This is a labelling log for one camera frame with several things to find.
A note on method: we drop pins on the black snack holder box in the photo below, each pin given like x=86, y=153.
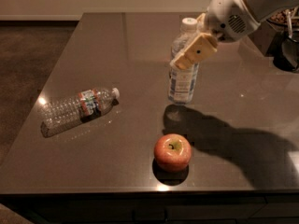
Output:
x=267, y=39

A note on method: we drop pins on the blue label plastic water bottle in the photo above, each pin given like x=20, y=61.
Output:
x=182, y=74

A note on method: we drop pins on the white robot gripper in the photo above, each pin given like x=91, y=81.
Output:
x=230, y=13

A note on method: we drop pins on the red apple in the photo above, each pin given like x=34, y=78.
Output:
x=172, y=153

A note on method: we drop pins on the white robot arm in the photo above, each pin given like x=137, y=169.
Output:
x=261, y=10

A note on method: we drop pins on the jar of nuts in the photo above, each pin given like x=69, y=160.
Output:
x=281, y=17

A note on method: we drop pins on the clear crushed plastic bottle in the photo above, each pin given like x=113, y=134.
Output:
x=70, y=112

